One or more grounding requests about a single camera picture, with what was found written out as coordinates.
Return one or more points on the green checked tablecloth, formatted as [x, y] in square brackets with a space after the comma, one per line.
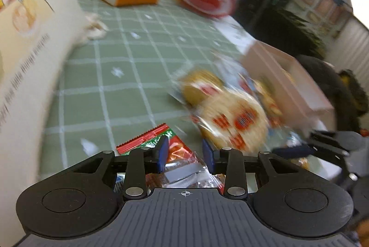
[129, 48]

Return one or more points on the round red print cracker packet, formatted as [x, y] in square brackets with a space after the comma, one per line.
[230, 120]

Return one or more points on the dark green plant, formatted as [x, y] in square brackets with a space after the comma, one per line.
[297, 34]

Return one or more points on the yellow jacket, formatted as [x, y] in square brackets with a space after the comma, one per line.
[346, 77]

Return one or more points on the clear cracker packet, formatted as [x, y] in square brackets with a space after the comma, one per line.
[294, 138]

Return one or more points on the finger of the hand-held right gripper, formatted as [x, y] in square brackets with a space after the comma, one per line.
[294, 151]

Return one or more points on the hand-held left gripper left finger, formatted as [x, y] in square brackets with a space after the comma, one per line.
[162, 154]

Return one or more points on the black cabinet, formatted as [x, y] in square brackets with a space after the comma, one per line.
[256, 5]

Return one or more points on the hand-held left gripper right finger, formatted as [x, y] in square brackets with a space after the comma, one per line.
[208, 156]

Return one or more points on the black jacket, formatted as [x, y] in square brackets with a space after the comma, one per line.
[320, 82]

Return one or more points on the crumpled white tissue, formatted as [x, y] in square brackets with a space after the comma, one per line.
[93, 29]

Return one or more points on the red green snack packet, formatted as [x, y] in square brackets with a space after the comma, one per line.
[180, 154]

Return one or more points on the pink cardboard box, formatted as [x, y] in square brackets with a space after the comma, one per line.
[288, 82]

